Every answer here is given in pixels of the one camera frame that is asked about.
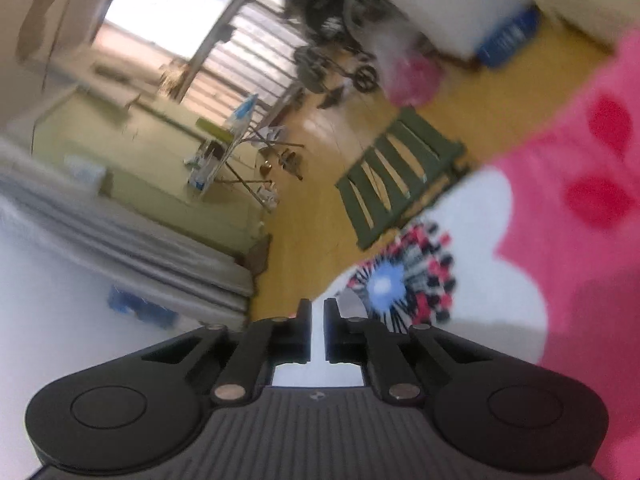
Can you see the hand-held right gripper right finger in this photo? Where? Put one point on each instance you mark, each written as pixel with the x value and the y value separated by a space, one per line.
pixel 331 330

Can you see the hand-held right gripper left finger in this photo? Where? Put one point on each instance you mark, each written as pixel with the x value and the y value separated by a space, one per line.
pixel 302 330

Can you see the white shirt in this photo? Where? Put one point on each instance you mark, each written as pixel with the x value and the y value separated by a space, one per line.
pixel 317 375

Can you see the brown doormat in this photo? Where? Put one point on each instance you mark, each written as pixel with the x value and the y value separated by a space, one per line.
pixel 260 255

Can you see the blue water jug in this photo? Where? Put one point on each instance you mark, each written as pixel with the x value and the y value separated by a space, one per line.
pixel 140 307

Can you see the folding table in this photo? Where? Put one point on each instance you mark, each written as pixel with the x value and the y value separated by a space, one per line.
pixel 225 155

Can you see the grey curtain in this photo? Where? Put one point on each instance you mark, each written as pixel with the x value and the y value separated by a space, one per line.
pixel 125 245

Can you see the green slatted stool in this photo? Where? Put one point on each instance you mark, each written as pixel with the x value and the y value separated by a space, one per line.
pixel 420 132

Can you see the green thermos bottle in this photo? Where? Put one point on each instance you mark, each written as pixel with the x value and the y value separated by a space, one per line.
pixel 215 129

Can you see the pink floral blanket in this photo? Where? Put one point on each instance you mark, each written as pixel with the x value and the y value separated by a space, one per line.
pixel 550 260

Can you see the pink plastic bag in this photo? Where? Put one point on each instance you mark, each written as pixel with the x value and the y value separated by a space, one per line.
pixel 410 75

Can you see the balcony railing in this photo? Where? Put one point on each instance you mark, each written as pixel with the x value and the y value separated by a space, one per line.
pixel 260 35

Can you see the black wheelchair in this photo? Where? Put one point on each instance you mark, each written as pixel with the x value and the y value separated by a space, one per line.
pixel 325 15

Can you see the blue water bottle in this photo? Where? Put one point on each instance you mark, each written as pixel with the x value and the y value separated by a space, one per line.
pixel 507 37

